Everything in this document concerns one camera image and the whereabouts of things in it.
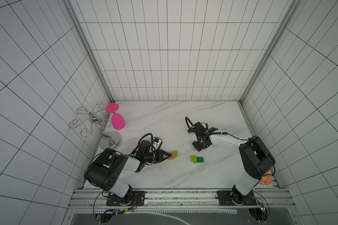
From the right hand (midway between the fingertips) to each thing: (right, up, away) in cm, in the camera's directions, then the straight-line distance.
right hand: (199, 141), depth 94 cm
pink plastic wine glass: (-52, +15, -11) cm, 55 cm away
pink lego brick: (-19, -7, -10) cm, 23 cm away
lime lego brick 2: (-5, -8, -11) cm, 15 cm away
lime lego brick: (-17, -5, -11) cm, 21 cm away
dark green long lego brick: (-1, -9, -9) cm, 13 cm away
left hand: (-21, -8, -9) cm, 24 cm away
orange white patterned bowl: (+35, -18, -17) cm, 43 cm away
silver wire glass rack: (-61, +2, -2) cm, 61 cm away
